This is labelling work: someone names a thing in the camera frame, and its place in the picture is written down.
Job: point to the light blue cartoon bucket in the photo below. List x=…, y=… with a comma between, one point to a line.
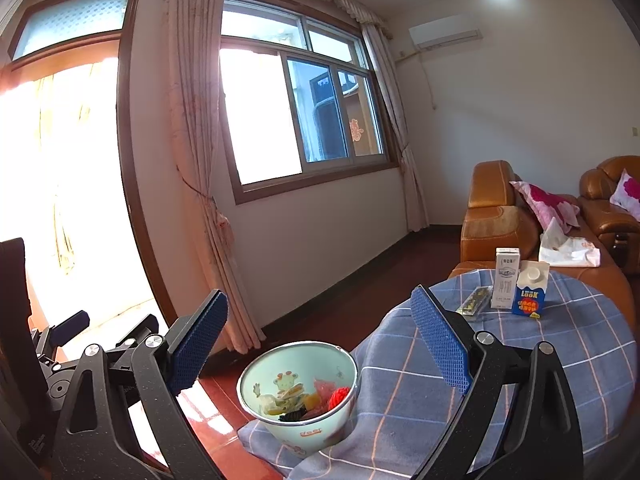
x=300, y=435

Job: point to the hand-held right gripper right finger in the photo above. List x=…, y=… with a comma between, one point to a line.
x=440, y=340

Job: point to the yellow sponge wedge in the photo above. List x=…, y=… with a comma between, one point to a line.
x=312, y=401

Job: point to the blue plaid tablecloth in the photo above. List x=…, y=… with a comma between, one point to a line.
x=400, y=410

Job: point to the white plastic bag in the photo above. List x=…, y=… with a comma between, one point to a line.
x=570, y=247

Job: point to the black foam net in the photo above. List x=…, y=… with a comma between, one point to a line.
x=291, y=416

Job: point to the brown leather chaise sofa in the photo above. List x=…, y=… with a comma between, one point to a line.
x=490, y=230

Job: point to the dark snack packet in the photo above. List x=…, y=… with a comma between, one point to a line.
x=472, y=304

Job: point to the pink floral pillow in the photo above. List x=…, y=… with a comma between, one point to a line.
x=547, y=205
x=627, y=195

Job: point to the blue carton with white cap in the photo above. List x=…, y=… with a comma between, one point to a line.
x=530, y=295

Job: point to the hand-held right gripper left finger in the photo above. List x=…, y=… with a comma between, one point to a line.
x=197, y=340

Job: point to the brown framed balcony door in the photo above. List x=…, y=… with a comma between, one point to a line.
x=65, y=160

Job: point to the pink curtain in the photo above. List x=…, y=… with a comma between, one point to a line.
x=400, y=150
x=200, y=160

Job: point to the white air conditioner pipe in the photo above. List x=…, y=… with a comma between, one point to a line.
x=431, y=80

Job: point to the red net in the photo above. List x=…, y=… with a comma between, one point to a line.
x=337, y=396

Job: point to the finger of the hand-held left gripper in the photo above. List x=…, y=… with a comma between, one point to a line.
x=137, y=327
x=72, y=324

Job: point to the white milk carton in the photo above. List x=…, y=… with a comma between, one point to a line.
x=505, y=280

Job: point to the sliding glass window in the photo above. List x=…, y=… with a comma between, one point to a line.
x=280, y=120

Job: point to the pale yellow plastic bag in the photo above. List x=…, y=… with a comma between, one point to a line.
x=275, y=405

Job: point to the white air conditioner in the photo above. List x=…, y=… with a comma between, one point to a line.
x=445, y=32

